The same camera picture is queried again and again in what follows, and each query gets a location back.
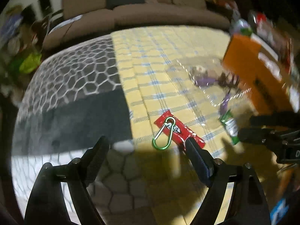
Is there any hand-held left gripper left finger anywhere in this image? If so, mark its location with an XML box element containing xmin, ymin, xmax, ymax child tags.
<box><xmin>23</xmin><ymin>135</ymin><xmax>110</xmax><ymax>225</ymax></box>

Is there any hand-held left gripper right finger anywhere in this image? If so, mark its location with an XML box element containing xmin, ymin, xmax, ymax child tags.
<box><xmin>184</xmin><ymin>137</ymin><xmax>270</xmax><ymax>225</ymax></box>

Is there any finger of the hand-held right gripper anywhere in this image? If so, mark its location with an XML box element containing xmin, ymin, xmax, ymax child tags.
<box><xmin>238</xmin><ymin>127</ymin><xmax>284</xmax><ymax>146</ymax></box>
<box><xmin>250</xmin><ymin>112</ymin><xmax>300</xmax><ymax>128</ymax></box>

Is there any green sauce sachet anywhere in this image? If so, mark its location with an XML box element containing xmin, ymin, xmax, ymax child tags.
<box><xmin>219</xmin><ymin>109</ymin><xmax>241</xmax><ymax>145</ymax></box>

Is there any red sauce sachet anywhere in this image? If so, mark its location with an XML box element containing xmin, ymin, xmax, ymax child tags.
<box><xmin>154</xmin><ymin>110</ymin><xmax>206</xmax><ymax>149</ymax></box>

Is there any green carabiner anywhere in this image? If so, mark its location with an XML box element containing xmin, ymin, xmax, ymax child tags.
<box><xmin>152</xmin><ymin>118</ymin><xmax>177</xmax><ymax>150</ymax></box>

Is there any orange cardboard box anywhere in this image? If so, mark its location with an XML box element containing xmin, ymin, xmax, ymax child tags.
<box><xmin>221</xmin><ymin>34</ymin><xmax>300</xmax><ymax>113</ymax></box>

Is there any blue printed box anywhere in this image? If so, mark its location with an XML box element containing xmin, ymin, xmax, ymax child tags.
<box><xmin>269</xmin><ymin>198</ymin><xmax>291</xmax><ymax>225</ymax></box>

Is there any purple plastic toy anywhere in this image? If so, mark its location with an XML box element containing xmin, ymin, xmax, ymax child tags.
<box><xmin>193</xmin><ymin>75</ymin><xmax>218</xmax><ymax>87</ymax></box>

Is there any clear plastic bag with toys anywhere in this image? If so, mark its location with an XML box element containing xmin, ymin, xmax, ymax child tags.
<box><xmin>165</xmin><ymin>57</ymin><xmax>252</xmax><ymax>127</ymax></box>

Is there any grey hexagon patterned rug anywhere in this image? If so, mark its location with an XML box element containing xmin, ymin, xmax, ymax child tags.
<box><xmin>10</xmin><ymin>36</ymin><xmax>160</xmax><ymax>225</ymax></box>

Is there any pile of colourful packets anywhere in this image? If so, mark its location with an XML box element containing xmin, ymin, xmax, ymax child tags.
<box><xmin>202</xmin><ymin>0</ymin><xmax>300</xmax><ymax>61</ymax></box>

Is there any yellow checked tablecloth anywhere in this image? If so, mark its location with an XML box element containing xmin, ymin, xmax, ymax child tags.
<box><xmin>111</xmin><ymin>26</ymin><xmax>289</xmax><ymax>225</ymax></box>

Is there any neon green bag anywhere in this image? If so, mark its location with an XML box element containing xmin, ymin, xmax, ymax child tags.
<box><xmin>10</xmin><ymin>53</ymin><xmax>43</xmax><ymax>74</ymax></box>

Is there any white cloth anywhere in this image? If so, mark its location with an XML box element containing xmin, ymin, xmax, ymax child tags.
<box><xmin>48</xmin><ymin>15</ymin><xmax>83</xmax><ymax>35</ymax></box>

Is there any brown sofa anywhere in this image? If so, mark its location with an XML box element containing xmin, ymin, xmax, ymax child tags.
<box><xmin>43</xmin><ymin>0</ymin><xmax>231</xmax><ymax>50</ymax></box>

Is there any colourful clutter pile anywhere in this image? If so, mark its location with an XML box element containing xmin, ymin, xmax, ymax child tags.
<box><xmin>0</xmin><ymin>5</ymin><xmax>45</xmax><ymax>94</ymax></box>

